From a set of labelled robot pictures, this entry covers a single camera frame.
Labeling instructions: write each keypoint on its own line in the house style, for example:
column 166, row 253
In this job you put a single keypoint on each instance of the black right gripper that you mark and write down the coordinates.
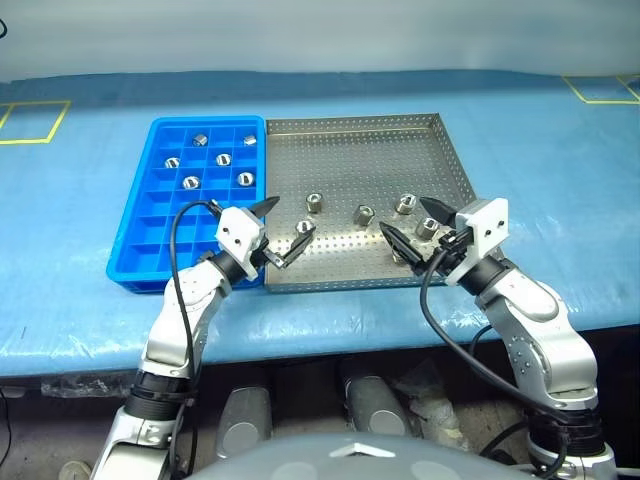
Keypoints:
column 460, row 250

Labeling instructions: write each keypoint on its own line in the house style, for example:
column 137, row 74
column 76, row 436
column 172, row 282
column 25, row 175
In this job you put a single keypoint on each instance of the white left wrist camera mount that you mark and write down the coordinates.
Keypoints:
column 239, row 232

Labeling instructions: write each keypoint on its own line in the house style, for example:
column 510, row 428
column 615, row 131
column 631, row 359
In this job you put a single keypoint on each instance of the grey robot torso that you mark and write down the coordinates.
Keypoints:
column 300, row 460

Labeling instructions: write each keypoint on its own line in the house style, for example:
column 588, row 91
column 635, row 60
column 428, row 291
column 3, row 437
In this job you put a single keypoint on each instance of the blue plastic table cover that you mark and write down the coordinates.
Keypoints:
column 75, row 225

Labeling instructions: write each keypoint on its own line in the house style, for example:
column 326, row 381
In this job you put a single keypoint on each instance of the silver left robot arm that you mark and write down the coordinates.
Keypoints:
column 170, row 340

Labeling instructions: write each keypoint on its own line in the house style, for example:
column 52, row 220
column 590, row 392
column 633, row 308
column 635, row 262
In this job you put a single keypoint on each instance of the crumpled clear plastic bag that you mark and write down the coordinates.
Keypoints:
column 430, row 400

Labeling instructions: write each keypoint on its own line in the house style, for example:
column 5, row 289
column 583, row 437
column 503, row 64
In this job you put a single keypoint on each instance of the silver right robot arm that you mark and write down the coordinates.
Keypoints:
column 545, row 340

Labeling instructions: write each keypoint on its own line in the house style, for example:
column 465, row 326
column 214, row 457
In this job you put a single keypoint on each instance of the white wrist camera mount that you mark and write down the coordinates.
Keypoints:
column 487, row 225
column 239, row 232

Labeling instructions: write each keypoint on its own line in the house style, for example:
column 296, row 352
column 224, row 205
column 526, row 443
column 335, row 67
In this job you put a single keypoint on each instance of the perforated metal tray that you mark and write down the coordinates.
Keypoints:
column 350, row 160

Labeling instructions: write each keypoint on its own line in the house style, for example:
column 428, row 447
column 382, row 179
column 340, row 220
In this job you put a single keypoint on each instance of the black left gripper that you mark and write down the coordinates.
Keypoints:
column 270, row 257

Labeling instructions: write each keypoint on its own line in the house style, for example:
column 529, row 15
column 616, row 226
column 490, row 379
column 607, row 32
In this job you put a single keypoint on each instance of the black crumpled plastic strip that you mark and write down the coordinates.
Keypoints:
column 85, row 385

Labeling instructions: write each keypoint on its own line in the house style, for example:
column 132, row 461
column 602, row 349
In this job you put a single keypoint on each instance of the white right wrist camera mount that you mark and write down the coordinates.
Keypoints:
column 487, row 225

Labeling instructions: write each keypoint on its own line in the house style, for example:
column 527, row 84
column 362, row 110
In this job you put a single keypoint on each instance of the blue compartment tray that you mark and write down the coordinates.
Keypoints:
column 150, row 250

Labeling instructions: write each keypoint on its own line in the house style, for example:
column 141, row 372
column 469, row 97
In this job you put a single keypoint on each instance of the grey rounded robot knee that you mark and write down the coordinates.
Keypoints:
column 380, row 415
column 245, row 420

